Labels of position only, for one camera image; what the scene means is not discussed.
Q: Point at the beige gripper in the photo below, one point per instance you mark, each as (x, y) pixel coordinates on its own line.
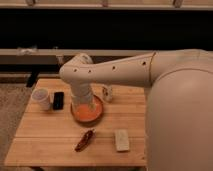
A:
(82, 94)

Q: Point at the white sponge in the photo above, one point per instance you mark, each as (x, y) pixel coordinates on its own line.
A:
(122, 140)

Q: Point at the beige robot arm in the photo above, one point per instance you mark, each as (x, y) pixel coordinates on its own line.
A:
(179, 113)

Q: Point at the orange bowl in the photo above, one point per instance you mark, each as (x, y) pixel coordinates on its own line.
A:
(88, 113)

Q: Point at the black rectangular box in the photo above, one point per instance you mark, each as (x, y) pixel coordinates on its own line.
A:
(58, 100)

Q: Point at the small white bottle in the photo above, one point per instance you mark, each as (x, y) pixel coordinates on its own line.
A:
(107, 93)

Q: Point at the white paper cup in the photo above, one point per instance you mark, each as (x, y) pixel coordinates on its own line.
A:
(42, 98)

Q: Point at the red chili pepper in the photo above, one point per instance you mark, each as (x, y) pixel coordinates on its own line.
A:
(85, 140)

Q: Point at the wooden rail frame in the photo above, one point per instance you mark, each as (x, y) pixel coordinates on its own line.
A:
(31, 56)

